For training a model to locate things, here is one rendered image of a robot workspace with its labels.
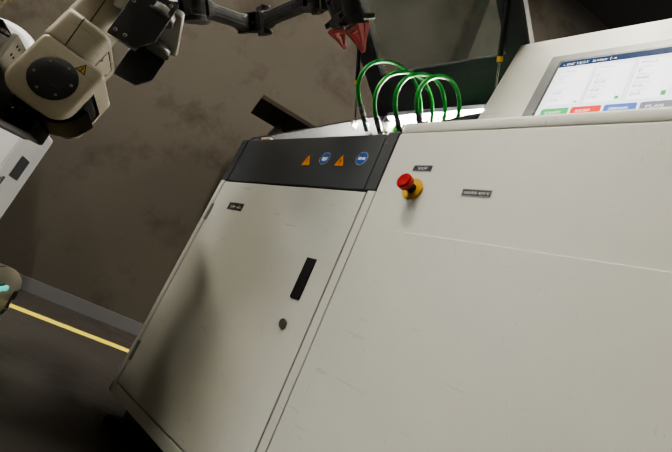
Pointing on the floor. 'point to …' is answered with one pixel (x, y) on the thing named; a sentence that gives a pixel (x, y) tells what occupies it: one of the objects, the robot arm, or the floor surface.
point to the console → (505, 290)
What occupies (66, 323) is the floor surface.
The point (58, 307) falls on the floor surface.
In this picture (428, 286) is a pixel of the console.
